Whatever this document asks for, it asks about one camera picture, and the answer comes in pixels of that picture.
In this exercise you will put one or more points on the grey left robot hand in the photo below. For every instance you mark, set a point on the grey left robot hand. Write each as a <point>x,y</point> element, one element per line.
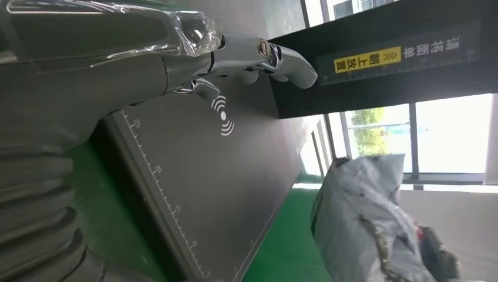
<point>97,70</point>

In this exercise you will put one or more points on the grey printed poly mailer package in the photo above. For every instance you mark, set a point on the grey printed poly mailer package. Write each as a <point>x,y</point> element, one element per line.
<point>358,218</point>

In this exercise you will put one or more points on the black weighing platform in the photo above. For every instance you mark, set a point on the black weighing platform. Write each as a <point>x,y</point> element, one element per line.
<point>218,187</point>

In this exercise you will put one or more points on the black scanner column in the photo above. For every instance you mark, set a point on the black scanner column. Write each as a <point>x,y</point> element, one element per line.
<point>389,97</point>

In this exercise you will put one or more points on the window frame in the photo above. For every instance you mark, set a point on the window frame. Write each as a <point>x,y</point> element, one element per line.
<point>413,136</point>

